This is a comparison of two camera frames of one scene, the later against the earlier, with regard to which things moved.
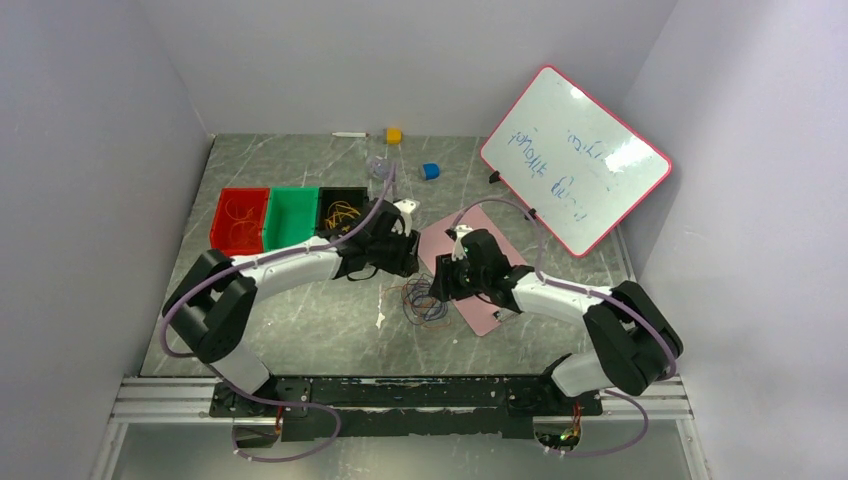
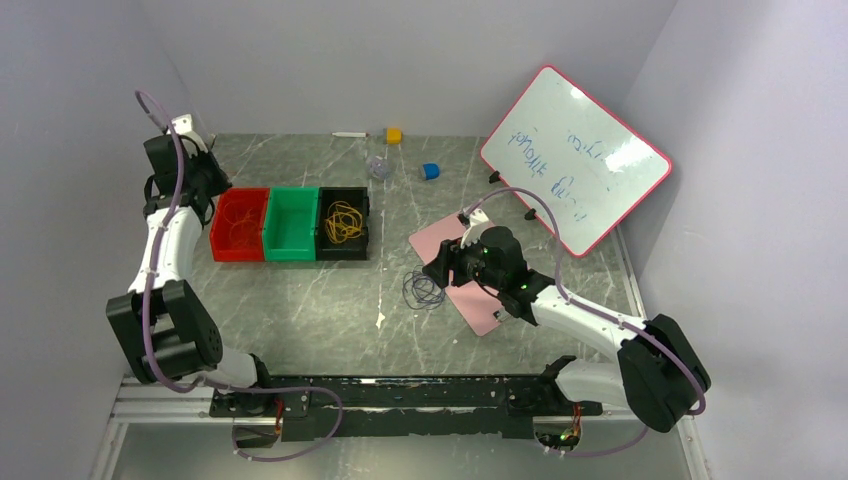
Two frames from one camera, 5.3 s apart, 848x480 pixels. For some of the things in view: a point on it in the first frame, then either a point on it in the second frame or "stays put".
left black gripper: x=407 y=264 to x=221 y=178
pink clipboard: x=443 y=237 stays put
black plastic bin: x=341 y=210 stays put
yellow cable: x=337 y=211 stays put
